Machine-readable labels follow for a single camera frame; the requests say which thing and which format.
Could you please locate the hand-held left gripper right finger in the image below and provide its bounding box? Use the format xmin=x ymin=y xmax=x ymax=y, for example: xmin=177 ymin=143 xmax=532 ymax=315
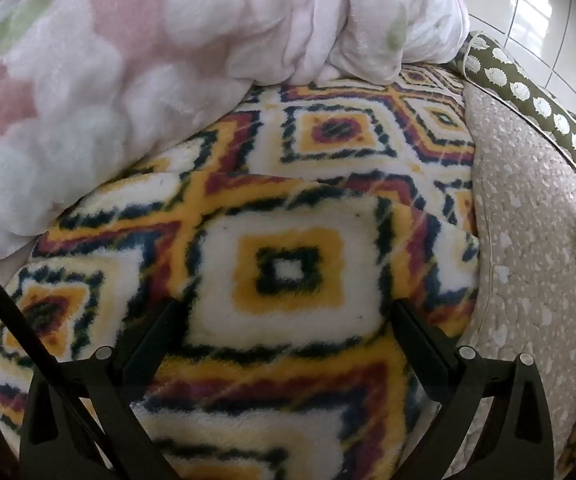
xmin=392 ymin=298 xmax=555 ymax=480

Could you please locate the olive patterned pillow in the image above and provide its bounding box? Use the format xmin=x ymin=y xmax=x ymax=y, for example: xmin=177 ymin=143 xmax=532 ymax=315
xmin=450 ymin=31 xmax=576 ymax=190

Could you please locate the pink floral fleece blanket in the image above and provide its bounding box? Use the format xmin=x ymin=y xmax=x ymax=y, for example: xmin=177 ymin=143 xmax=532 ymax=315
xmin=0 ymin=0 xmax=470 ymax=411

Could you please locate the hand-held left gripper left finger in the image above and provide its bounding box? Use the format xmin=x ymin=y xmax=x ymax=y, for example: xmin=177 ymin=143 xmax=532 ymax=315
xmin=19 ymin=300 xmax=185 ymax=480

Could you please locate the beige spotted bed sheet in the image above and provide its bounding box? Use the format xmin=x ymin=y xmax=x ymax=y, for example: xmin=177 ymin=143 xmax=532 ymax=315
xmin=448 ymin=79 xmax=576 ymax=476

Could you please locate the black cable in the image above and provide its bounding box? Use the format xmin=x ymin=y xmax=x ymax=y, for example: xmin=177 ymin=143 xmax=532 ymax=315
xmin=0 ymin=247 xmax=181 ymax=480

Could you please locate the geometric patterned fleece blanket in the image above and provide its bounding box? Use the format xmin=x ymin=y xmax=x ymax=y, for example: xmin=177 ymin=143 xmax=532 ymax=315
xmin=0 ymin=64 xmax=481 ymax=480

